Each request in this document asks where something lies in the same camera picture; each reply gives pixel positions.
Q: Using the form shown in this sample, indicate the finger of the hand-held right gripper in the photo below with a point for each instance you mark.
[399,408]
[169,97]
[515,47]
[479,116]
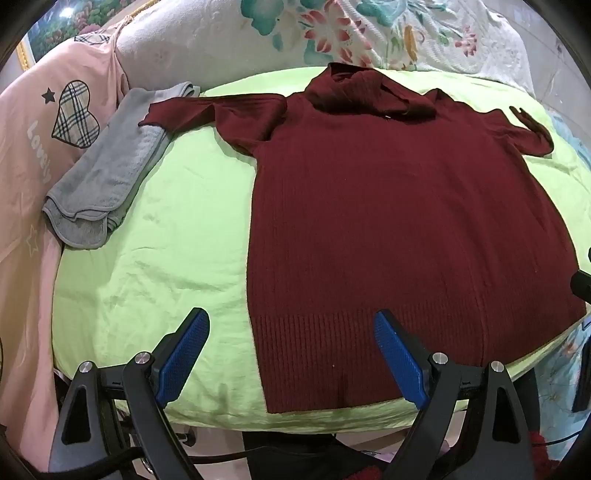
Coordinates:
[582,286]

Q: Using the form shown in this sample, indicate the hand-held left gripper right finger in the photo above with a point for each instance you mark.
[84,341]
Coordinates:
[397,355]

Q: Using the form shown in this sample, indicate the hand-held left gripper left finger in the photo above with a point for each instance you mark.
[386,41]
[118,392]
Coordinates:
[184,355]

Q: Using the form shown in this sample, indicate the maroon knit sweater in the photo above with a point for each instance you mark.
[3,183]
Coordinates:
[392,207]

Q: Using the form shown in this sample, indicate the light blue floral bedsheet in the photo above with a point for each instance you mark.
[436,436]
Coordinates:
[558,392]

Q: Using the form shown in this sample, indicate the light green bedsheet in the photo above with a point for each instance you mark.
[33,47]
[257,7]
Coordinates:
[184,230]

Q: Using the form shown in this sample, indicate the red fuzzy cloth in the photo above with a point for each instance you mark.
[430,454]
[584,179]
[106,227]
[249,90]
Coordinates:
[538,445]

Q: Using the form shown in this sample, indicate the grey towel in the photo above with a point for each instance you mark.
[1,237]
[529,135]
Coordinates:
[106,170]

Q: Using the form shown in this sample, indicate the pink shirt with plaid heart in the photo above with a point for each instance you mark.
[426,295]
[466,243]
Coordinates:
[27,184]

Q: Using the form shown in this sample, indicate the white floral quilt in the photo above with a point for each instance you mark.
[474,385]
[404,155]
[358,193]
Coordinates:
[231,41]

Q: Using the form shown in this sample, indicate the gold framed wall painting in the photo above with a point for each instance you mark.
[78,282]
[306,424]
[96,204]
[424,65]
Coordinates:
[69,18]

